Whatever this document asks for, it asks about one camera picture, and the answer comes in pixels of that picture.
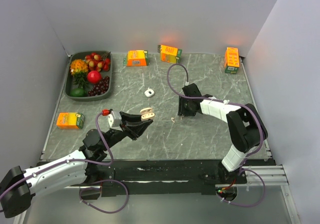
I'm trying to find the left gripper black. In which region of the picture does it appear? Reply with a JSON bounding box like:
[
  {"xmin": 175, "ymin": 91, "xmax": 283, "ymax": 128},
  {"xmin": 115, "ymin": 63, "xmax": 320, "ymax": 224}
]
[{"xmin": 101, "ymin": 111, "xmax": 153, "ymax": 151}]

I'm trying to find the pink earbud charging case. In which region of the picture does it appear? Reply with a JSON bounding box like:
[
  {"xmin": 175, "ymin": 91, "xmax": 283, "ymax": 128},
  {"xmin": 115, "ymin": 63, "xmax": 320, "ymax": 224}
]
[{"xmin": 140, "ymin": 107, "xmax": 156, "ymax": 121}]

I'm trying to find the white earbud charging case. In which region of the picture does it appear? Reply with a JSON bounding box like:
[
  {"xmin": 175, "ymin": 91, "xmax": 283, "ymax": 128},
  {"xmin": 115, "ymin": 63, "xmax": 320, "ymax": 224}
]
[{"xmin": 144, "ymin": 88, "xmax": 155, "ymax": 98}]

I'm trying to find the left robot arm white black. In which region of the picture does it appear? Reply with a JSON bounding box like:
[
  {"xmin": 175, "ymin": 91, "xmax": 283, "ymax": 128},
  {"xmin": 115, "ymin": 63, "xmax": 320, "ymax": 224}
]
[{"xmin": 0, "ymin": 108, "xmax": 155, "ymax": 218}]

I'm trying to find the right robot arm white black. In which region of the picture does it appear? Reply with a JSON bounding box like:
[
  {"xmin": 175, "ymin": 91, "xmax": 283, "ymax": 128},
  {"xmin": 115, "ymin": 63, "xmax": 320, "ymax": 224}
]
[{"xmin": 178, "ymin": 83, "xmax": 268, "ymax": 183}]

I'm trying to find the dark purple grape bunch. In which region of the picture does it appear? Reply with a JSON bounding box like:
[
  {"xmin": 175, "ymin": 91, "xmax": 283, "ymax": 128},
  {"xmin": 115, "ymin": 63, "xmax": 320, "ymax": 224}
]
[{"xmin": 88, "ymin": 76, "xmax": 110, "ymax": 96}]

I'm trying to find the orange juice box back middle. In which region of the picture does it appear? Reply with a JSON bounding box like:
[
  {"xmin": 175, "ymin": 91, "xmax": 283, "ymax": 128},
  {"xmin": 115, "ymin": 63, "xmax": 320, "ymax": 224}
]
[{"xmin": 157, "ymin": 45, "xmax": 182, "ymax": 64}]

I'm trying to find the orange juice box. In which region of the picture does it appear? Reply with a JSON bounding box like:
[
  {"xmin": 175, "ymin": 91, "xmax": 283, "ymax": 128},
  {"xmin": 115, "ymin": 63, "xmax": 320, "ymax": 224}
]
[
  {"xmin": 157, "ymin": 45, "xmax": 182, "ymax": 64},
  {"xmin": 56, "ymin": 112, "xmax": 85, "ymax": 129},
  {"xmin": 223, "ymin": 47, "xmax": 240, "ymax": 74},
  {"xmin": 123, "ymin": 50, "xmax": 149, "ymax": 67}
]

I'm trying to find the dark grey fruit tray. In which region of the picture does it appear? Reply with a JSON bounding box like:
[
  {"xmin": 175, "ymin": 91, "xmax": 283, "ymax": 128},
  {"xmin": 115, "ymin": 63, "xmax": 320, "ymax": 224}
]
[{"xmin": 64, "ymin": 51, "xmax": 113, "ymax": 102}]

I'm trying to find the red toy apple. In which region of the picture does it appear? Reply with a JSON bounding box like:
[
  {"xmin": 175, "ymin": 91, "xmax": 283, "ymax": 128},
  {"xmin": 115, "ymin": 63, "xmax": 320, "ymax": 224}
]
[{"xmin": 87, "ymin": 71, "xmax": 102, "ymax": 84}]

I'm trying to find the green toy avocado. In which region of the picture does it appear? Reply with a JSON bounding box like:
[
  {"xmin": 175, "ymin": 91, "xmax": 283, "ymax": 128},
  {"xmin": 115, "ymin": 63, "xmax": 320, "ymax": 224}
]
[{"xmin": 69, "ymin": 88, "xmax": 87, "ymax": 97}]

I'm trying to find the orange juice box front left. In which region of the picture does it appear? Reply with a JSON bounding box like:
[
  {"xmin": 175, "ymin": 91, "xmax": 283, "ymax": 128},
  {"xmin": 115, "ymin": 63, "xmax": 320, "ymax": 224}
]
[{"xmin": 56, "ymin": 112, "xmax": 85, "ymax": 129}]

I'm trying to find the orange juice box back left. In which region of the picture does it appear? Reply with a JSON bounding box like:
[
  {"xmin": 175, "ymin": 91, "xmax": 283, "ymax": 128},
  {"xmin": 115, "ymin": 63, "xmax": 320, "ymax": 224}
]
[{"xmin": 123, "ymin": 50, "xmax": 149, "ymax": 67}]

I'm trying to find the orange juice box back right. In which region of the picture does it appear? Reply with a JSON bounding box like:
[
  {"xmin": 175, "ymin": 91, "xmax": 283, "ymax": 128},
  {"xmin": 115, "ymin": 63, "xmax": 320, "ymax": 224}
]
[{"xmin": 223, "ymin": 47, "xmax": 240, "ymax": 74}]

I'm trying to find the orange toy pineapple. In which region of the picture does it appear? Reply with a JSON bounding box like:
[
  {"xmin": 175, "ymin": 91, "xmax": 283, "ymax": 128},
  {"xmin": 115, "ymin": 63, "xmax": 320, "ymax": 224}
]
[{"xmin": 69, "ymin": 59, "xmax": 89, "ymax": 89}]

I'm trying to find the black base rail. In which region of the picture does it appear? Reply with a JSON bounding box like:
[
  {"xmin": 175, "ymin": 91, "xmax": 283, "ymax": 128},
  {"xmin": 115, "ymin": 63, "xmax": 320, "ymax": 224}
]
[{"xmin": 53, "ymin": 159, "xmax": 275, "ymax": 197}]

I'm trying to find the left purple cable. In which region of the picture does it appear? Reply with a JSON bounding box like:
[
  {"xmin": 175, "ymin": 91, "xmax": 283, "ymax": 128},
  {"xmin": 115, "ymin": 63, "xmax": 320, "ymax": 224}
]
[{"xmin": 0, "ymin": 112, "xmax": 130, "ymax": 213}]

